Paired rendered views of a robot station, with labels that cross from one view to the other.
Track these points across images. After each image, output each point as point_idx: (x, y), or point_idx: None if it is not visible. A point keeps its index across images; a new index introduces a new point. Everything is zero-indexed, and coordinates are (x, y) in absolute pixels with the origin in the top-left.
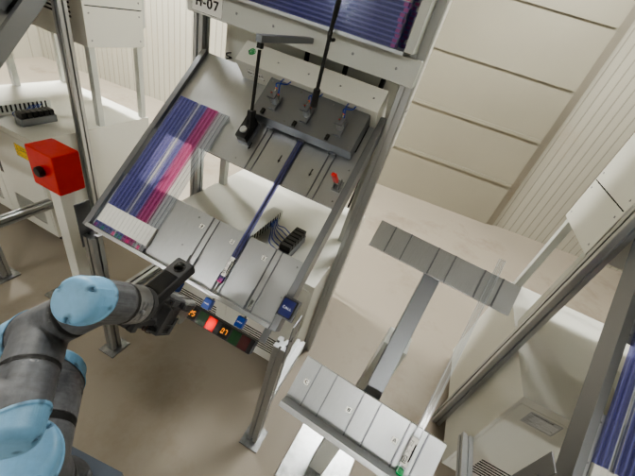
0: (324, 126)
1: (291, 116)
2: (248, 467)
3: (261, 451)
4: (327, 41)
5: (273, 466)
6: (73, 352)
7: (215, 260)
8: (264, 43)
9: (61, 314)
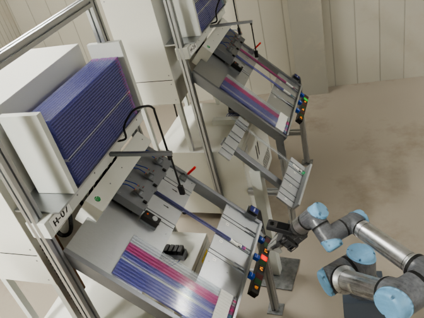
0: (156, 170)
1: (149, 186)
2: (293, 305)
3: (282, 301)
4: (161, 129)
5: (287, 293)
6: (318, 270)
7: (233, 251)
8: None
9: (327, 211)
